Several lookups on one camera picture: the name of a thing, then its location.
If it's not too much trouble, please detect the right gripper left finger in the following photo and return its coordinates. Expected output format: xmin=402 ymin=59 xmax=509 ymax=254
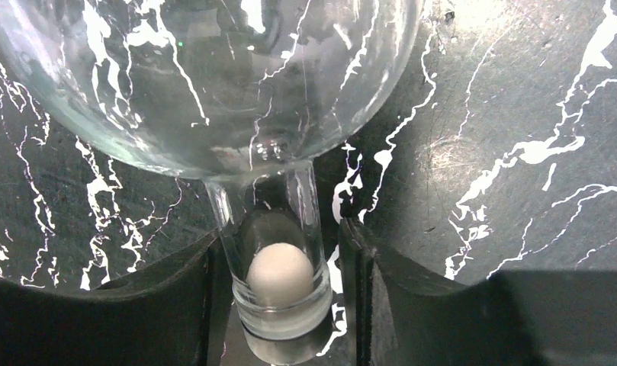
xmin=0 ymin=232 xmax=227 ymax=365

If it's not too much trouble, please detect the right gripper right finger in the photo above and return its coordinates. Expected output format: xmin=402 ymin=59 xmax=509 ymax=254
xmin=339 ymin=219 xmax=617 ymax=365

